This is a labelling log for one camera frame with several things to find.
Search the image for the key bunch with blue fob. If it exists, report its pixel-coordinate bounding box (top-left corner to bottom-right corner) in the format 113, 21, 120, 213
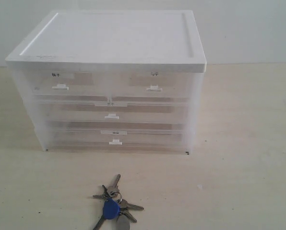
93, 174, 144, 230

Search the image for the middle wide clear drawer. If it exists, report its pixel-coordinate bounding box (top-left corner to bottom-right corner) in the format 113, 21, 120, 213
29, 101, 192, 124

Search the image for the bottom wide clear drawer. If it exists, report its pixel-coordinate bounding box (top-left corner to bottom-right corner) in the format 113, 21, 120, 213
44, 128, 187, 149

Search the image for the wide clear drawer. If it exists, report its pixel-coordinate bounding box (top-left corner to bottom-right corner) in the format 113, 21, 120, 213
29, 101, 192, 124
44, 128, 187, 149

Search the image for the white translucent drawer cabinet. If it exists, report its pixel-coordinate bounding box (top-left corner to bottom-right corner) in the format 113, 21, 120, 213
5, 10, 207, 154

